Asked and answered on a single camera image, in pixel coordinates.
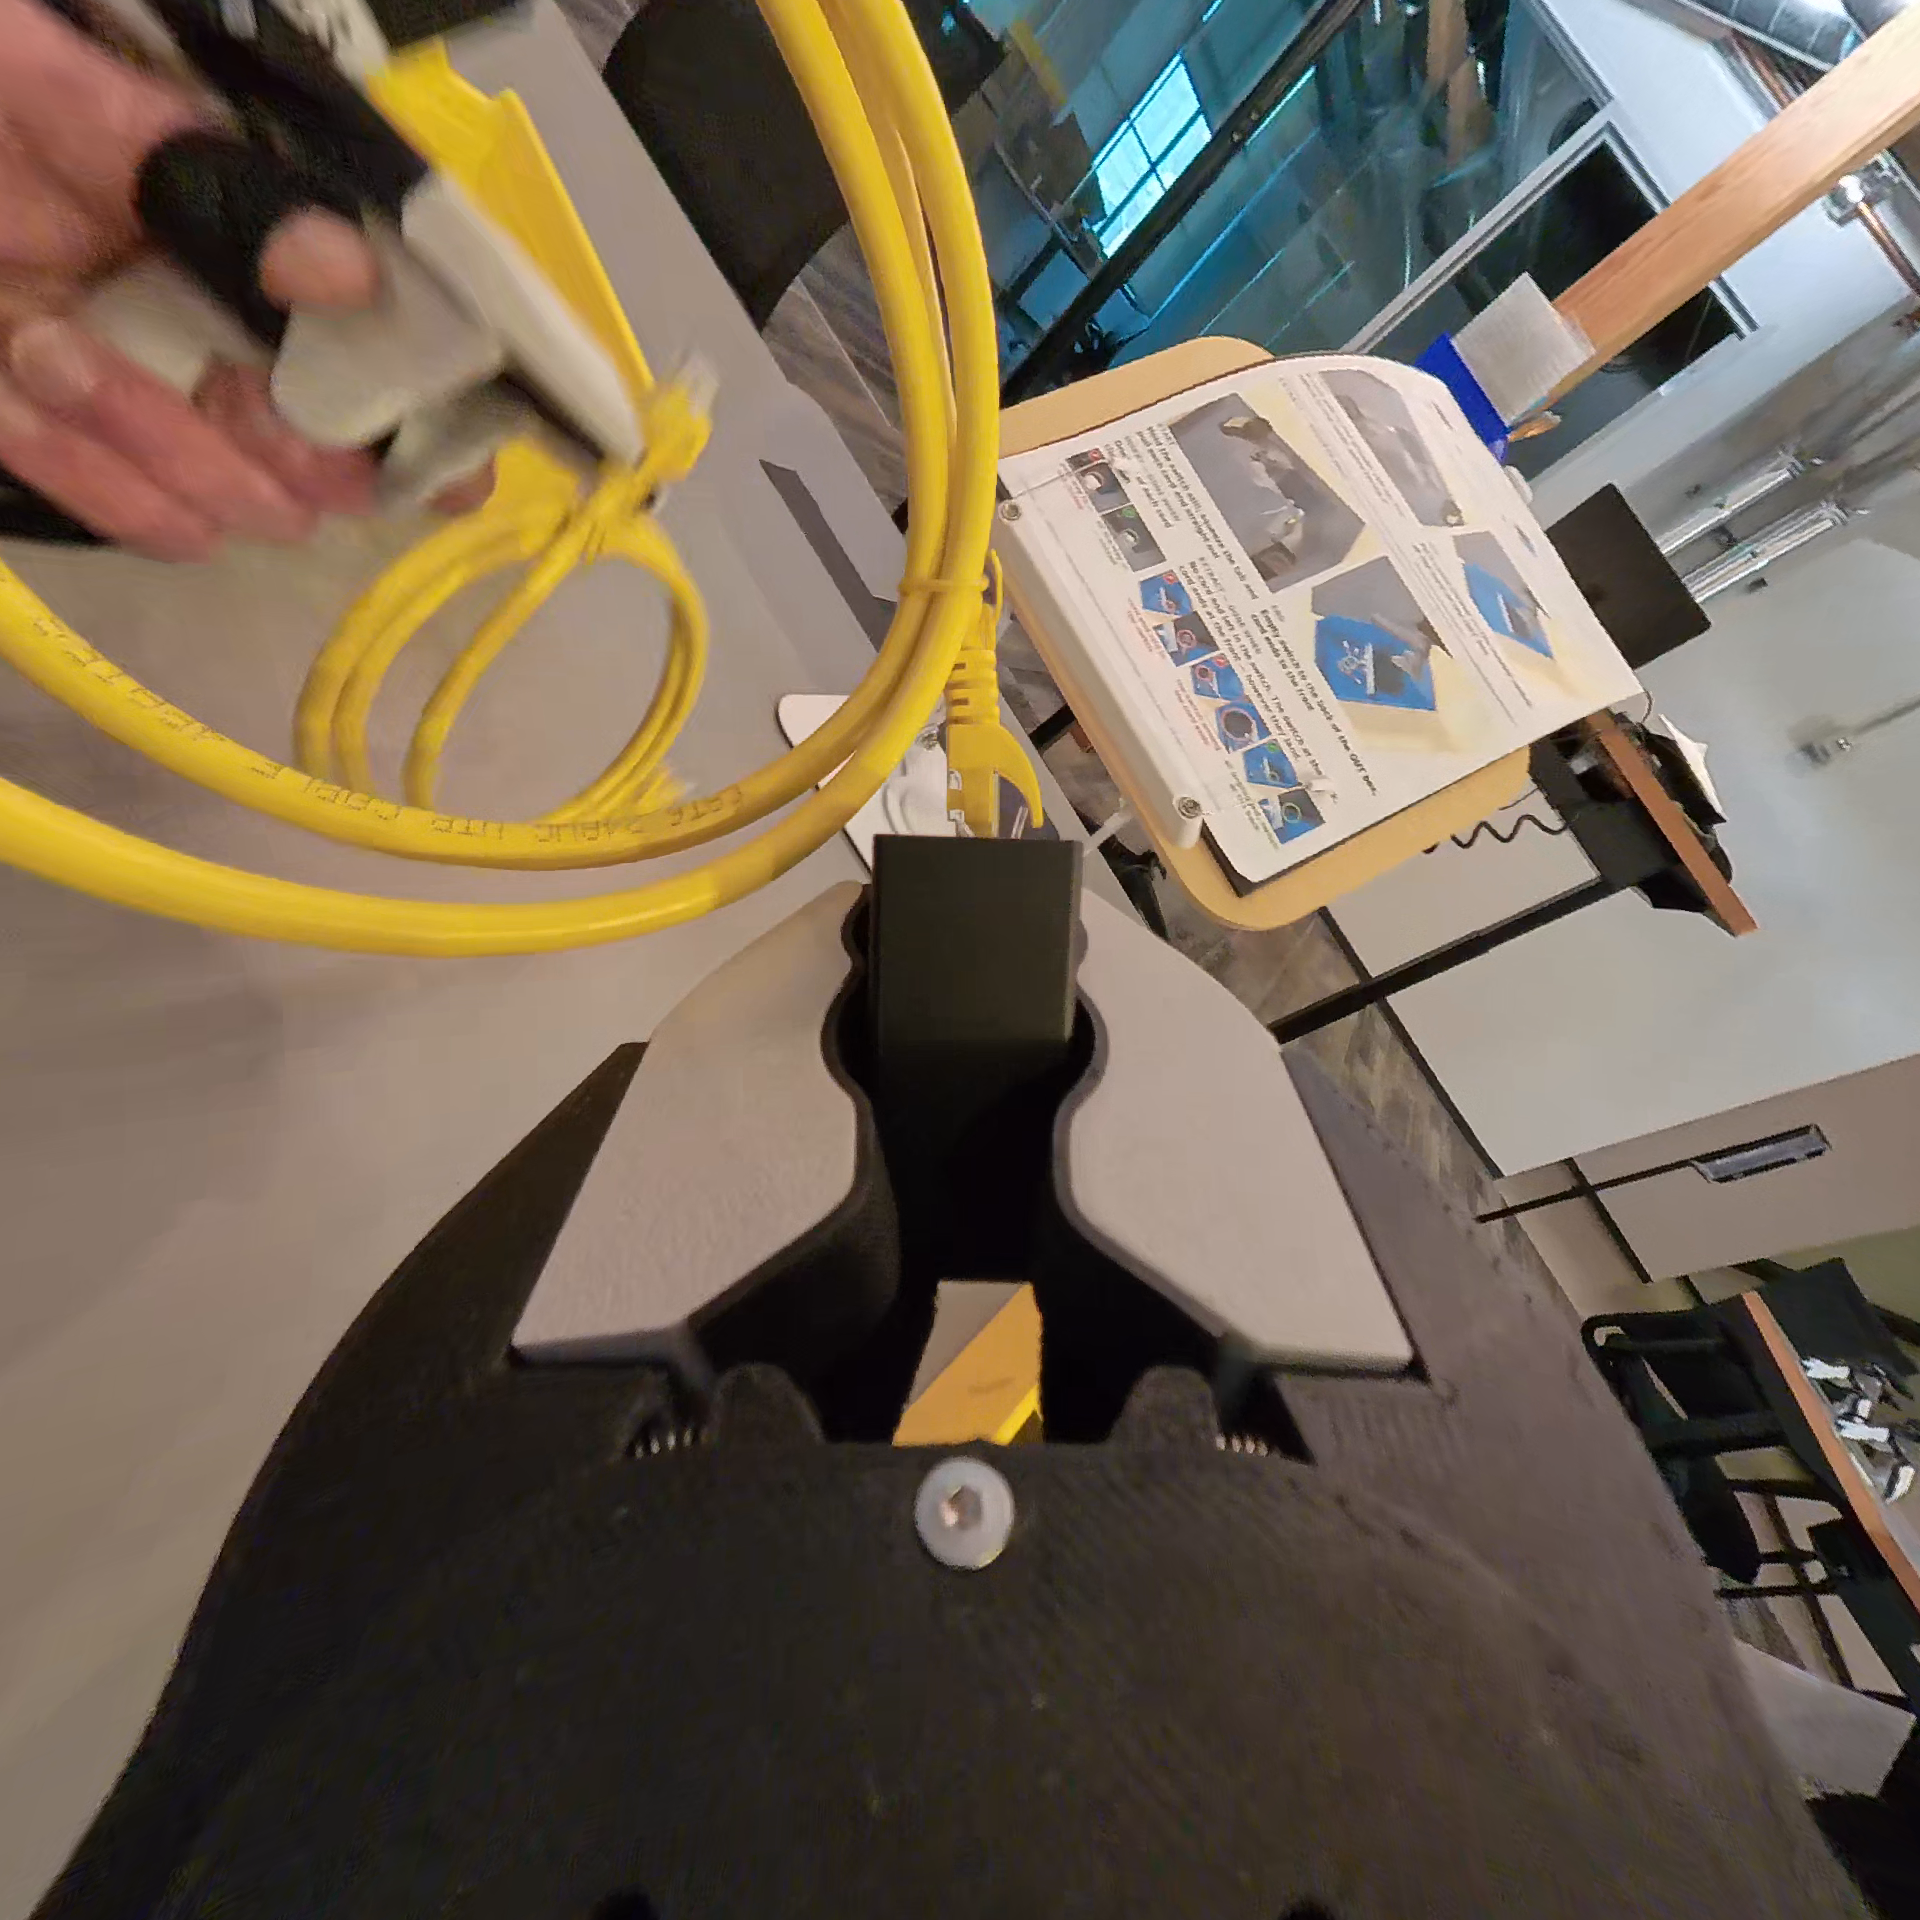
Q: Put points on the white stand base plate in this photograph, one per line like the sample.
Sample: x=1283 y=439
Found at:
x=817 y=720

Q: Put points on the person's left hand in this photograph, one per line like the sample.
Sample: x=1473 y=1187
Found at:
x=90 y=436

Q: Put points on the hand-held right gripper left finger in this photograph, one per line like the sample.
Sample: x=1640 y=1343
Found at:
x=690 y=1170

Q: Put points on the black square panel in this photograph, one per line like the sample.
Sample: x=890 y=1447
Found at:
x=1627 y=579

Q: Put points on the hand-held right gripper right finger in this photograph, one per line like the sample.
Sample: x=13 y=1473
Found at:
x=1230 y=1183

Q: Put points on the wooden beam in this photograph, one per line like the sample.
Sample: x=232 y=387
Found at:
x=1770 y=163

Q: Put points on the black chair back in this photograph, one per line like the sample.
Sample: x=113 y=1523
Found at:
x=722 y=136

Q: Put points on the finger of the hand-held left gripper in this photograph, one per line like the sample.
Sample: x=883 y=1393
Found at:
x=389 y=360
x=509 y=302

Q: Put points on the black network switch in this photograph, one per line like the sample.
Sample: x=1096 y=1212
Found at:
x=976 y=943

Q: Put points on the printed instruction sheet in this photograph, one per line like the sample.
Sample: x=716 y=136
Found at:
x=1350 y=600

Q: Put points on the white textured pad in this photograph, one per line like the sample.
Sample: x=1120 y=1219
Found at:
x=1523 y=339

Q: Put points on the white device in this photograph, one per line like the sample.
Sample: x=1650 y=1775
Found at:
x=1686 y=763

